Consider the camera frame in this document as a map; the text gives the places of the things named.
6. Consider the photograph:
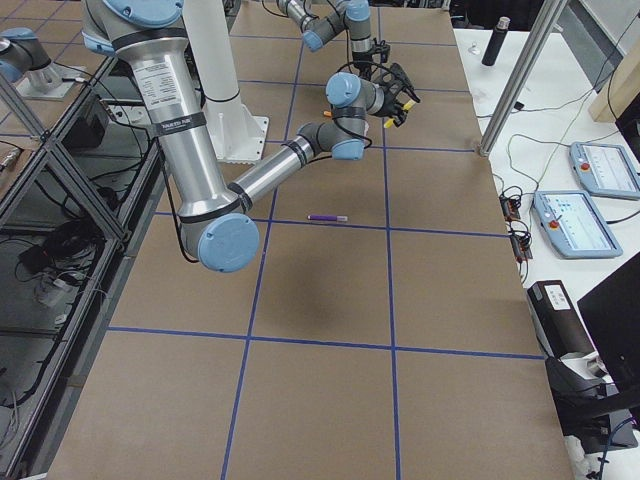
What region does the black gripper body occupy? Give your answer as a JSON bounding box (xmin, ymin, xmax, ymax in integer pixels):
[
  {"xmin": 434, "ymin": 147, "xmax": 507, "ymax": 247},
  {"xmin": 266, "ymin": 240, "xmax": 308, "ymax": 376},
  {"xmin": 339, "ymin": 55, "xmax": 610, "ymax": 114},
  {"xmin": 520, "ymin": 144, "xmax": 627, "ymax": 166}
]
[
  {"xmin": 349, "ymin": 38, "xmax": 390, "ymax": 75},
  {"xmin": 374, "ymin": 82, "xmax": 404, "ymax": 118}
]

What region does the yellow highlighter pen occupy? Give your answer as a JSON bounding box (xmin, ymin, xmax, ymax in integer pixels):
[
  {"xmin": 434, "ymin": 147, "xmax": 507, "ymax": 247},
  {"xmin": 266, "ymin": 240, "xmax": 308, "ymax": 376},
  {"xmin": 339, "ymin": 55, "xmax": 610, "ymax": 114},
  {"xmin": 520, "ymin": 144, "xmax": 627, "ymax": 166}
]
[{"xmin": 383, "ymin": 100, "xmax": 416, "ymax": 129}]

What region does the aluminium frame post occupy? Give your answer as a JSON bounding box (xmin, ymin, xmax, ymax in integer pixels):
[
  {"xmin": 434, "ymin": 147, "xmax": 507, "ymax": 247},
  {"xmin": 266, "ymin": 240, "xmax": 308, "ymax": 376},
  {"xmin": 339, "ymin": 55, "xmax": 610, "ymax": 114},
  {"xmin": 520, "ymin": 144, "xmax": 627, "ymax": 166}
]
[{"xmin": 478, "ymin": 0, "xmax": 568, "ymax": 157}]

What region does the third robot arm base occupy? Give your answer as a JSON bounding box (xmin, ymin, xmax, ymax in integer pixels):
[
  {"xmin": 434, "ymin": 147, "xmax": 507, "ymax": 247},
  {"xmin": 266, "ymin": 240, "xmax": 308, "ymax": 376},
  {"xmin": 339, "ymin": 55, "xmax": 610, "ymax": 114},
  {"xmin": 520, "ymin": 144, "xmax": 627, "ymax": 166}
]
[{"xmin": 1, "ymin": 27, "xmax": 62, "ymax": 94}]

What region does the purple highlighter pen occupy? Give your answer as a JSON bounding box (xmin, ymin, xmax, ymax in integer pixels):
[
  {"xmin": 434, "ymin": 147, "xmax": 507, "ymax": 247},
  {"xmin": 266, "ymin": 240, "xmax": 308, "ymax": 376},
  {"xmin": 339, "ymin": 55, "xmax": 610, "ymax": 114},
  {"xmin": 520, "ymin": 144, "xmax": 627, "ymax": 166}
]
[{"xmin": 307, "ymin": 214, "xmax": 349, "ymax": 223}]

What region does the black water bottle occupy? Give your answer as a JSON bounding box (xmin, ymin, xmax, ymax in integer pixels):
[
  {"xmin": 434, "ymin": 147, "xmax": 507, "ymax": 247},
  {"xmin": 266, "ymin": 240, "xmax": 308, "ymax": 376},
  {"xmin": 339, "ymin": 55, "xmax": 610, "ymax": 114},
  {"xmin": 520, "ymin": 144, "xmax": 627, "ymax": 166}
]
[{"xmin": 481, "ymin": 16, "xmax": 511, "ymax": 67}]

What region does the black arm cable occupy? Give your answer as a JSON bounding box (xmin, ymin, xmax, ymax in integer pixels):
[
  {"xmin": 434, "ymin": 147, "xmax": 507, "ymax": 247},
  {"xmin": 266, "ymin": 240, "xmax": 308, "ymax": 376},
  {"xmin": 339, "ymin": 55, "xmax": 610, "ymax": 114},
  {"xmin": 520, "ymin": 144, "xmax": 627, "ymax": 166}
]
[{"xmin": 335, "ymin": 59, "xmax": 421, "ymax": 104}]

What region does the black monitor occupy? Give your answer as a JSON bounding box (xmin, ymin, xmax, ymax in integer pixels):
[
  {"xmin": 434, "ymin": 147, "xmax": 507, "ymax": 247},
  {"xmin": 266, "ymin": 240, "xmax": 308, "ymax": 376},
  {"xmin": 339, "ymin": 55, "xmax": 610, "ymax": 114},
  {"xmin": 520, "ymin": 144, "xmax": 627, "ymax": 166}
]
[{"xmin": 578, "ymin": 254, "xmax": 639, "ymax": 389}]

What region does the black cardboard box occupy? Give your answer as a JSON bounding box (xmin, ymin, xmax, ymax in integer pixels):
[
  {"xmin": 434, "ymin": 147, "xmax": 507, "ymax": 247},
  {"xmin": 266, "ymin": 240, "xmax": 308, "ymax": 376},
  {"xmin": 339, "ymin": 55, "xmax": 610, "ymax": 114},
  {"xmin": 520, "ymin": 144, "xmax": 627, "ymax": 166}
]
[{"xmin": 526, "ymin": 280, "xmax": 595, "ymax": 359}]

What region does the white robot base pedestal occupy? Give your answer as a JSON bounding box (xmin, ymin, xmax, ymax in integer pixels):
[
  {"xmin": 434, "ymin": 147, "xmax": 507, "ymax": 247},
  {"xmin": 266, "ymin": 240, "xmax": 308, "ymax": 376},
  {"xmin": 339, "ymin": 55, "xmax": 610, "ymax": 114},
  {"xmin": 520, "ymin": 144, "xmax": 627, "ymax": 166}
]
[{"xmin": 183, "ymin": 0, "xmax": 269, "ymax": 164}]

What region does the near teach pendant tablet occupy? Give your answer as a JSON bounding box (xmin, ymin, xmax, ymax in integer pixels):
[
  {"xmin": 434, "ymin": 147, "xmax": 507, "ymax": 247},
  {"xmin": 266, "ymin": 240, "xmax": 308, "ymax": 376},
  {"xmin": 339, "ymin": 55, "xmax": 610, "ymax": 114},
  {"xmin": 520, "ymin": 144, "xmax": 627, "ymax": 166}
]
[{"xmin": 533, "ymin": 190, "xmax": 623, "ymax": 259}]

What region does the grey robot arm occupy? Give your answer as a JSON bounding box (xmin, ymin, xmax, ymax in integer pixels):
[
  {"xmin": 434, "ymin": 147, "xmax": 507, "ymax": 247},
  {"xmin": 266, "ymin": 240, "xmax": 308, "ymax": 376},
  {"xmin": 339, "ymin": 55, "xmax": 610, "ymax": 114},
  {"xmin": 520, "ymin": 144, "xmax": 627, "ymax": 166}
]
[
  {"xmin": 83, "ymin": 1, "xmax": 413, "ymax": 273},
  {"xmin": 276, "ymin": 0, "xmax": 390, "ymax": 80}
]

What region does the teach pendant tablet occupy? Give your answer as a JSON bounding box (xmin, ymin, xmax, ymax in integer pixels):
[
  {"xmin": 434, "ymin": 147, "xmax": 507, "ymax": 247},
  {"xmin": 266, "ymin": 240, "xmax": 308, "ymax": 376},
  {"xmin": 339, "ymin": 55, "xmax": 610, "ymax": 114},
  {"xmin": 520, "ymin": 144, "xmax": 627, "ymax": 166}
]
[
  {"xmin": 533, "ymin": 190, "xmax": 623, "ymax": 259},
  {"xmin": 569, "ymin": 142, "xmax": 639, "ymax": 200}
]

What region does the far teach pendant tablet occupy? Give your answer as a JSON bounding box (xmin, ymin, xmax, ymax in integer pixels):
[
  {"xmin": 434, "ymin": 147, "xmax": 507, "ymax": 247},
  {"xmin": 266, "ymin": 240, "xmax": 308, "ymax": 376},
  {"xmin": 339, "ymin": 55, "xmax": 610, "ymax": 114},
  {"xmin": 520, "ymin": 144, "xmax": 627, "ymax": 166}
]
[{"xmin": 569, "ymin": 142, "xmax": 639, "ymax": 200}]

